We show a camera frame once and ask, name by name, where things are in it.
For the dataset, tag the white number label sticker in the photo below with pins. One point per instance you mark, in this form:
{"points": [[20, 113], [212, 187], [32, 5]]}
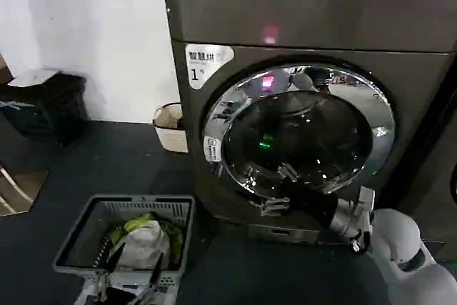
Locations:
{"points": [[203, 64]]}

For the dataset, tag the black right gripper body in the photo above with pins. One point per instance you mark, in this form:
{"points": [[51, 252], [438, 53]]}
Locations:
{"points": [[310, 203]]}

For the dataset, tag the grey dryer with number label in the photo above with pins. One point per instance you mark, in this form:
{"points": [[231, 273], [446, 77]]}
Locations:
{"points": [[321, 15]]}

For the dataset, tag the white garment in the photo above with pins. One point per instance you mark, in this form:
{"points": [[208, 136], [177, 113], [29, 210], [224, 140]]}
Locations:
{"points": [[143, 244]]}

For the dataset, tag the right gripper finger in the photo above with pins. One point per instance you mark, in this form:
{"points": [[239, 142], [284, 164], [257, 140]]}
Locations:
{"points": [[274, 208], [288, 178]]}

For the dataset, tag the small white waste bin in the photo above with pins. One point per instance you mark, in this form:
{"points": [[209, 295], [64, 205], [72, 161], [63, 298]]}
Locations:
{"points": [[171, 137]]}

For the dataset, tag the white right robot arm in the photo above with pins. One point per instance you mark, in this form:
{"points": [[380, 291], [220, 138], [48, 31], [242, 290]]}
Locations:
{"points": [[396, 248]]}

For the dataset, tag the grey plastic laundry basket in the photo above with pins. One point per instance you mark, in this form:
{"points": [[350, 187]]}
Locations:
{"points": [[89, 219]]}

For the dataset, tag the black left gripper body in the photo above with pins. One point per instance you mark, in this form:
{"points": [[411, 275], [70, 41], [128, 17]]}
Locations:
{"points": [[121, 296]]}

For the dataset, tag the yellow-green garment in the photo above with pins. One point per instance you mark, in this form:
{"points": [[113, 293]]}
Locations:
{"points": [[175, 237]]}

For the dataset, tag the round glass dryer door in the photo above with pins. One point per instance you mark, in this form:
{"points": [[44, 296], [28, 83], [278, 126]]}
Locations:
{"points": [[303, 133]]}

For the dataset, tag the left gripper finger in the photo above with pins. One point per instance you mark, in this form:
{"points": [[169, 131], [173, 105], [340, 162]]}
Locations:
{"points": [[156, 269], [113, 262]]}

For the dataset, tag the small white info sticker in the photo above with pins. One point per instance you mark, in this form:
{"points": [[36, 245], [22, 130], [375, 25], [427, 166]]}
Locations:
{"points": [[213, 149]]}

